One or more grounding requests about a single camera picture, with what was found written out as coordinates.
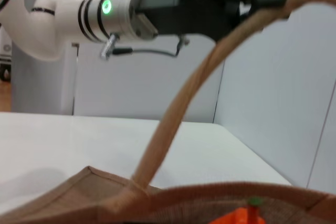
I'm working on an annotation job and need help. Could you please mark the white and black device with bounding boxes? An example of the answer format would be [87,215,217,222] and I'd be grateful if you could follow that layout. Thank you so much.
[0,28,13,83]

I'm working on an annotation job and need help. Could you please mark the orange toy fruit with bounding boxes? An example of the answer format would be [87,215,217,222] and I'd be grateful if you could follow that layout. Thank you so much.
[209,196,266,224]

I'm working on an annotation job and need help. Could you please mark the brown jute handbag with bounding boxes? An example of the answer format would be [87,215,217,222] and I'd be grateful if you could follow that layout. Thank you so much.
[0,0,336,224]

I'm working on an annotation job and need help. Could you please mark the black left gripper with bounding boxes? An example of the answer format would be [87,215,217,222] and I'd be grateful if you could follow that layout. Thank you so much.
[136,0,291,43]

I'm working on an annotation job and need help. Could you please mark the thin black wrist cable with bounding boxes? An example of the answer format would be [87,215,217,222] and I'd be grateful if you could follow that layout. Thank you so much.
[112,37,190,58]

